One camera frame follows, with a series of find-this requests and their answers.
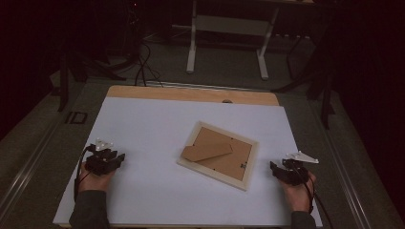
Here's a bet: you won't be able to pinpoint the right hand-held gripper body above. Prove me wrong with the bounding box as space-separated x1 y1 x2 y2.
280 150 320 187

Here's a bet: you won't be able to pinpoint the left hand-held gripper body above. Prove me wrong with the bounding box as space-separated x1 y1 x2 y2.
84 137 117 177

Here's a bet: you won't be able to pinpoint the wooden picture frame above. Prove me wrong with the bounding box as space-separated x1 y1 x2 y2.
176 120 260 192

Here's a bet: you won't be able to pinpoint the person's left hand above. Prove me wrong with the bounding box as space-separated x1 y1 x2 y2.
77 161 117 194

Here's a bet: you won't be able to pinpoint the person's right hand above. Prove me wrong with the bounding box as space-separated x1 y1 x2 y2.
279 171 318 214

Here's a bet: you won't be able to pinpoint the white table mat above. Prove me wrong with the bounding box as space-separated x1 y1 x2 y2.
52 96 324 227

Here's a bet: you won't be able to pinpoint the black metal stand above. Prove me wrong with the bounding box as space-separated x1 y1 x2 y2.
272 30 337 131
56 47 128 113

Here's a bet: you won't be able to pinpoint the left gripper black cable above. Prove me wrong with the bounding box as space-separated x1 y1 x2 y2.
73 144 96 203

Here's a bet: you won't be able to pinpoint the metal floor rail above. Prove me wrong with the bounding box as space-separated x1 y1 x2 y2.
0 120 66 213
314 94 374 229

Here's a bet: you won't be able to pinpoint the black rectangular floor bracket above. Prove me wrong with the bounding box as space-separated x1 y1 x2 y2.
64 111 89 125

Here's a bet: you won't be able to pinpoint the black floor cables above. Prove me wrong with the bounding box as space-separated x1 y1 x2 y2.
133 39 165 88

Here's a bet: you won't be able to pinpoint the white metal desk frame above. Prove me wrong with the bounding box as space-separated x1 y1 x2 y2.
185 0 281 81

